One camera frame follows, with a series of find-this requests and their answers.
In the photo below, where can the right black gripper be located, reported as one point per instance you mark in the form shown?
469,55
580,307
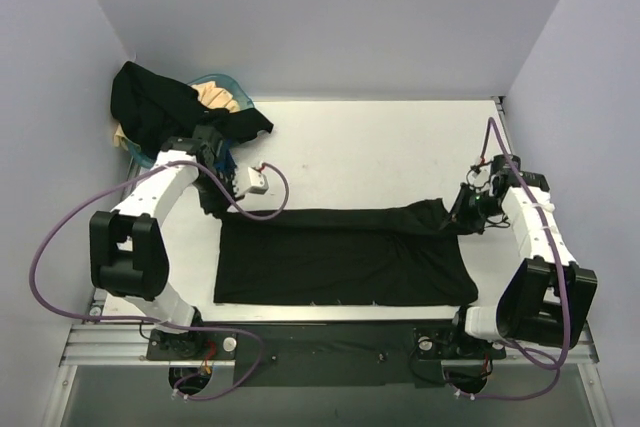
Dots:
465,204

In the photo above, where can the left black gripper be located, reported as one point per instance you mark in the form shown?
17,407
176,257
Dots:
213,195

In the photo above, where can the black graphic t shirt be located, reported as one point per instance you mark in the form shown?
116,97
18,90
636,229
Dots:
398,257

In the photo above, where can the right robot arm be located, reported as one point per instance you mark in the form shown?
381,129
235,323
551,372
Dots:
548,299

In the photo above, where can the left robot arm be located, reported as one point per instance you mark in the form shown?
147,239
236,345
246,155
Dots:
128,257

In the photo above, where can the cream t shirt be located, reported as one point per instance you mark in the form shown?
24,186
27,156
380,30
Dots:
210,94

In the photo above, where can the teal plastic basket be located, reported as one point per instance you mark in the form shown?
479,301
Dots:
222,80

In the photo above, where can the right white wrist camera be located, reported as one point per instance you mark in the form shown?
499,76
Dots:
479,175

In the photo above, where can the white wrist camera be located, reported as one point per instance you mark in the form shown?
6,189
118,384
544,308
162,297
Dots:
479,175
251,180

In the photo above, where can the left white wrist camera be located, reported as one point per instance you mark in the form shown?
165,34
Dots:
251,180

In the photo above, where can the aluminium frame rail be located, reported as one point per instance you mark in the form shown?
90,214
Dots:
118,344

